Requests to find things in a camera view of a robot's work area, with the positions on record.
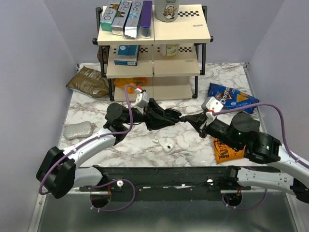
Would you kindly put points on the yellow orange snack packet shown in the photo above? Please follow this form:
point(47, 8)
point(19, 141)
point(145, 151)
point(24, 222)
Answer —
point(138, 82)

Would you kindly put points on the silver blue RIO box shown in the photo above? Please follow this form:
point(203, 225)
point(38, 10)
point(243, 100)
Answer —
point(133, 19)

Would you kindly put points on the dark brown packet behind shelf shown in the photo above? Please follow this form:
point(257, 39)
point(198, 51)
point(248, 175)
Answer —
point(102, 55)

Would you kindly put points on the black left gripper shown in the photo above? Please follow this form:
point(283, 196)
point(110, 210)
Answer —
point(156, 117)

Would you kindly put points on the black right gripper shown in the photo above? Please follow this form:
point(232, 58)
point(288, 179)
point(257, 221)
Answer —
point(199, 122)

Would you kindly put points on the white cartoon mug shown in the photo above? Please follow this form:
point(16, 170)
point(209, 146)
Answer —
point(166, 10)

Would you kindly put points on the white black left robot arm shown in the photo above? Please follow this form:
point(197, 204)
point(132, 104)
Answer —
point(61, 169)

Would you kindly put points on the orange snack bag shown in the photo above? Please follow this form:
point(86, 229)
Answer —
point(224, 153)

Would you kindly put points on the cream printed mug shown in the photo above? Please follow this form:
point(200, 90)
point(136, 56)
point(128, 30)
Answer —
point(168, 50)

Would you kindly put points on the brown foil pouch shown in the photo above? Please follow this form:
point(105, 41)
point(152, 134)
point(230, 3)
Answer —
point(89, 82)

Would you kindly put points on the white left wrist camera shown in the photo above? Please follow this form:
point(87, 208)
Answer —
point(142, 100)

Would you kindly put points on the white earbud charging case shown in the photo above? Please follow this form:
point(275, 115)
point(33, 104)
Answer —
point(168, 147)

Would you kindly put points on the teal RIO box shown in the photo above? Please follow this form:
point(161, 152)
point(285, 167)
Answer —
point(109, 15)

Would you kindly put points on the blue Doritos chip bag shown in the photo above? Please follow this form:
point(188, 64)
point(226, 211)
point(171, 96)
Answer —
point(230, 98)

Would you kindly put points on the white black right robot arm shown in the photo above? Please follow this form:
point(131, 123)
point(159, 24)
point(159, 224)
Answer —
point(243, 134)

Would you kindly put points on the beige three-tier shelf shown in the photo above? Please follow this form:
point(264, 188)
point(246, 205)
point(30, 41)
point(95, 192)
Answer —
point(168, 78)

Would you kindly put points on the silver glitter pouch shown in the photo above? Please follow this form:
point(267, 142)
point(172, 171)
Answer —
point(79, 130)

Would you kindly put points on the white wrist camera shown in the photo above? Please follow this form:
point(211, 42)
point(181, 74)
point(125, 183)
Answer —
point(142, 100)
point(211, 105)

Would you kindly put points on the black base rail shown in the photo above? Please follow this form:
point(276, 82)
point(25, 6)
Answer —
point(161, 184)

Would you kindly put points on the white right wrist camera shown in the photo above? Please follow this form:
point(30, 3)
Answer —
point(211, 105)

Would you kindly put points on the blue white carton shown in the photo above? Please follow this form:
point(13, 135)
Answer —
point(127, 55)

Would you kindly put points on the purple box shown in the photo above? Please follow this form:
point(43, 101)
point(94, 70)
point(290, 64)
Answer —
point(146, 19)

